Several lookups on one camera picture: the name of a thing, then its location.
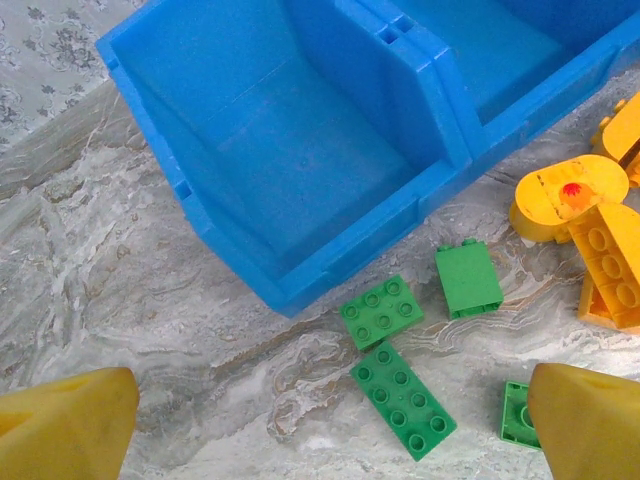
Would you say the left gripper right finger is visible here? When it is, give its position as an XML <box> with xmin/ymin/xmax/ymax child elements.
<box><xmin>528</xmin><ymin>362</ymin><xmax>640</xmax><ymax>480</ymax></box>

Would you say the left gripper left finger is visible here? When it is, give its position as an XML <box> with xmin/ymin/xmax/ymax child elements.
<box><xmin>0</xmin><ymin>367</ymin><xmax>141</xmax><ymax>480</ymax></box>

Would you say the small green Lego brick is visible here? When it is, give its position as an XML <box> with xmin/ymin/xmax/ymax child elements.
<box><xmin>499</xmin><ymin>380</ymin><xmax>544</xmax><ymax>451</ymax></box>

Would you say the long yellow Lego brick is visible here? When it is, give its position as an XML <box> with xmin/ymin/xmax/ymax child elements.
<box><xmin>567</xmin><ymin>202</ymin><xmax>640</xmax><ymax>332</ymax></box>

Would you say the green two-by-four Lego brick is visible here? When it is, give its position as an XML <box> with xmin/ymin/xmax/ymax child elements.
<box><xmin>348</xmin><ymin>340</ymin><xmax>458</xmax><ymax>464</ymax></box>

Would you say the tall green Lego brick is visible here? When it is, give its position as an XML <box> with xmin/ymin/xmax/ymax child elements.
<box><xmin>433</xmin><ymin>238</ymin><xmax>505</xmax><ymax>322</ymax></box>

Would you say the green two-by-three Lego brick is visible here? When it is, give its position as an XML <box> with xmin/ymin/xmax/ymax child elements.
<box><xmin>338</xmin><ymin>274</ymin><xmax>426</xmax><ymax>352</ymax></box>

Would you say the rounded yellow Lego red dot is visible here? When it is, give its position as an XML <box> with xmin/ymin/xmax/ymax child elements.
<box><xmin>508</xmin><ymin>153</ymin><xmax>630</xmax><ymax>245</ymax></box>

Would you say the rounded yellow Lego brick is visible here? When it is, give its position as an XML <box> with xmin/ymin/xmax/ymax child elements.
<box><xmin>589</xmin><ymin>91</ymin><xmax>640</xmax><ymax>189</ymax></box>

